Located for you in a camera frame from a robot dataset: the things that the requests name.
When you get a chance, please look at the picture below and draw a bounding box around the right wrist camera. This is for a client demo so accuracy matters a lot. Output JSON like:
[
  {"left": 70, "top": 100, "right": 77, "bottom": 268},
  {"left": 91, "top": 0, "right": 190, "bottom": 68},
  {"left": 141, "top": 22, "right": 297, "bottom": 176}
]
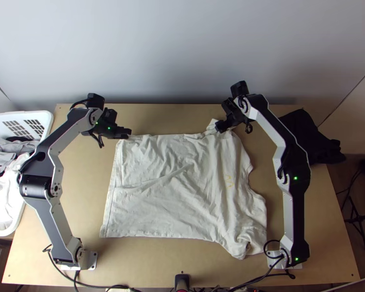
[{"left": 221, "top": 98, "right": 236, "bottom": 115}]

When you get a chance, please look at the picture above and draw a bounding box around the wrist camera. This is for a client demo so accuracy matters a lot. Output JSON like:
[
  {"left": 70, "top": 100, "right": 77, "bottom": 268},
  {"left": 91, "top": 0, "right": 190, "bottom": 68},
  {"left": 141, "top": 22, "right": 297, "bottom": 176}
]
[
  {"left": 221, "top": 98, "right": 236, "bottom": 115},
  {"left": 103, "top": 108, "right": 118, "bottom": 123}
]

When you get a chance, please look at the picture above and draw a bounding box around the white t-shirt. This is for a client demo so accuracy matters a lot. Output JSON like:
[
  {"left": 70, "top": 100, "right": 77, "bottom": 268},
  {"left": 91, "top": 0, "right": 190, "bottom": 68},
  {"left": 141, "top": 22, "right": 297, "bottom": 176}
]
[{"left": 99, "top": 118, "right": 268, "bottom": 260}]

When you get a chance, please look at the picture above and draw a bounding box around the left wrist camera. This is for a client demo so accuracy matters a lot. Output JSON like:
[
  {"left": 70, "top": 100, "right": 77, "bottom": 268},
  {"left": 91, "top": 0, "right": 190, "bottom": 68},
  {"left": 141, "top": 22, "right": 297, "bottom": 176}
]
[{"left": 103, "top": 108, "right": 118, "bottom": 123}]

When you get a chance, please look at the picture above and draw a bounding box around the heap of clothes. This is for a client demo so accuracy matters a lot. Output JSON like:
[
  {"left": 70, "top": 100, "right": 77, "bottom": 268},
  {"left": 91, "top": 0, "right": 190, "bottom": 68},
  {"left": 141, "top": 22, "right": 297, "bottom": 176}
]
[{"left": 0, "top": 133, "right": 38, "bottom": 231}]

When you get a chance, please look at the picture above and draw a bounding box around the dark garment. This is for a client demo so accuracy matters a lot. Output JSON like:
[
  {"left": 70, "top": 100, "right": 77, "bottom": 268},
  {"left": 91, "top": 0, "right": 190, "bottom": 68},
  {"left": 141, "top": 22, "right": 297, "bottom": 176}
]
[{"left": 276, "top": 109, "right": 347, "bottom": 167}]

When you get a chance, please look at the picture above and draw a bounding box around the black tripod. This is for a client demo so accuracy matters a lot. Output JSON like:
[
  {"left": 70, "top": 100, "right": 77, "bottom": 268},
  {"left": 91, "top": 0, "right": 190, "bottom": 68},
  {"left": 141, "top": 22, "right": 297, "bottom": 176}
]
[{"left": 343, "top": 140, "right": 365, "bottom": 252}]

